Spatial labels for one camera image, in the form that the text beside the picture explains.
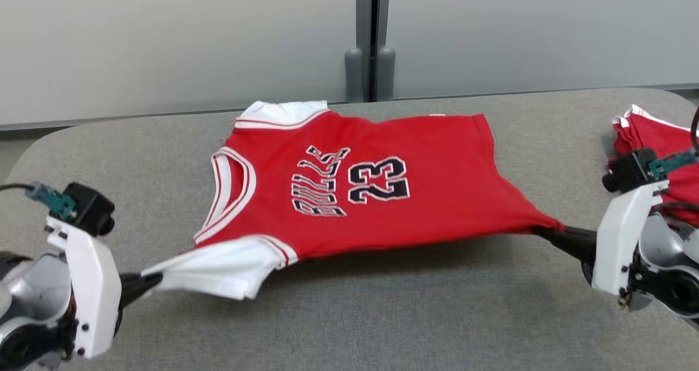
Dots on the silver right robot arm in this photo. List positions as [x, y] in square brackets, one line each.
[671, 278]

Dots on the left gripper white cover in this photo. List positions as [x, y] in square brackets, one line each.
[95, 294]

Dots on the red Bulls jersey white sleeves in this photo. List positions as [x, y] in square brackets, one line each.
[437, 169]

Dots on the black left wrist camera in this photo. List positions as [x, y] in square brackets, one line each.
[90, 207]

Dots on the grey partition double post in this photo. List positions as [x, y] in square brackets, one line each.
[363, 21]

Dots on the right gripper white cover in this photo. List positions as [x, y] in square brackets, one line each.
[620, 240]

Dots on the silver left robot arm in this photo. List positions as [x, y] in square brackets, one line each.
[27, 294]

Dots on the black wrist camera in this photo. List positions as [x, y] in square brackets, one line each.
[90, 207]
[628, 171]

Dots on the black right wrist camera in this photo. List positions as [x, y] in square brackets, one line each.
[628, 171]

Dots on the red Bulls shorts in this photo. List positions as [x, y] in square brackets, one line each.
[669, 136]

